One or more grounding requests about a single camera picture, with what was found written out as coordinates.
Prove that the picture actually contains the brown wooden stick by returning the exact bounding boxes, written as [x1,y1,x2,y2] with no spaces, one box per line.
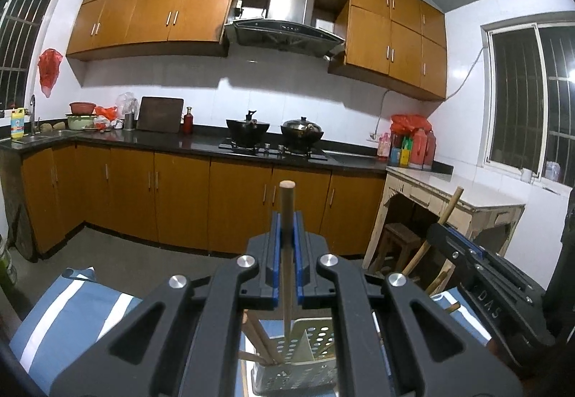
[403,187,465,277]

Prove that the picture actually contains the yellow detergent bottle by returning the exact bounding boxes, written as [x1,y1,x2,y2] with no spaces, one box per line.
[11,107,26,141]

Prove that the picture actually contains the long wooden chopstick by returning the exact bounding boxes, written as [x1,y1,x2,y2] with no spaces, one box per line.
[279,180,297,337]

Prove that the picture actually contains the black kitchen countertop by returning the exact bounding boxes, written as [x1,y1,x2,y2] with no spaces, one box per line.
[0,127,452,175]

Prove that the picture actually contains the black gas stove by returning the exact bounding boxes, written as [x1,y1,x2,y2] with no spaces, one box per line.
[218,140,329,162]

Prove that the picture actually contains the wooden stool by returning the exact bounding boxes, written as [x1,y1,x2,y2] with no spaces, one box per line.
[374,223,423,275]

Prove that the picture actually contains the green perforated chopstick holder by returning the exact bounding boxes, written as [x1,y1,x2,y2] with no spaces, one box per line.
[249,316,339,397]

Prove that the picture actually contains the steel faucet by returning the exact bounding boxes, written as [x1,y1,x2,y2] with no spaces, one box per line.
[28,95,41,135]

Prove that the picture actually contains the blue white striped tablecloth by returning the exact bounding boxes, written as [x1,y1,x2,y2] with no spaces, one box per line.
[9,266,495,397]

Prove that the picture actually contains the steel sink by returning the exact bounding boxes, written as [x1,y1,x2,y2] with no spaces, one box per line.
[8,132,55,147]

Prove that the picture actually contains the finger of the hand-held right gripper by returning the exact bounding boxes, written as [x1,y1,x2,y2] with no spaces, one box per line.
[424,223,547,348]

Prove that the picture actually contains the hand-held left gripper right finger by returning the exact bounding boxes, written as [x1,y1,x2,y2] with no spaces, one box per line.
[293,211,524,397]

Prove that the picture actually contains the clear plastic bag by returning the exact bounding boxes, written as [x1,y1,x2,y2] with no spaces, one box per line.
[116,92,138,119]

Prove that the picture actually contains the orange wooden base cabinets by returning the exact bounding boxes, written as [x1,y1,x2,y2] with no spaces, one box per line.
[20,141,388,257]

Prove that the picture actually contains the green enamel basin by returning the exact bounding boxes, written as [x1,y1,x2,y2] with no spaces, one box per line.
[66,113,98,131]

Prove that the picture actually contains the cluster of red bottles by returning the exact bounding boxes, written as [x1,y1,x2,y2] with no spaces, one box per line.
[390,127,438,171]

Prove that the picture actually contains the steel range hood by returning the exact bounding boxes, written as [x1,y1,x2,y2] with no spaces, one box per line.
[224,0,347,61]

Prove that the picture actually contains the black wok with lid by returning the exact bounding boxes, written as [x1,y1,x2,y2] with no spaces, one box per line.
[281,117,325,151]

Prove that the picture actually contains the white worn table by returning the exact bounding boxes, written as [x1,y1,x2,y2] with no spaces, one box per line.
[362,165,526,286]

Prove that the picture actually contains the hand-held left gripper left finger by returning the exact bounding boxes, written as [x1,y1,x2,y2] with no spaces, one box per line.
[49,211,285,397]

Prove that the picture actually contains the dark wooden cutting board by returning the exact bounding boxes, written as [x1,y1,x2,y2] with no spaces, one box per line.
[136,97,185,134]

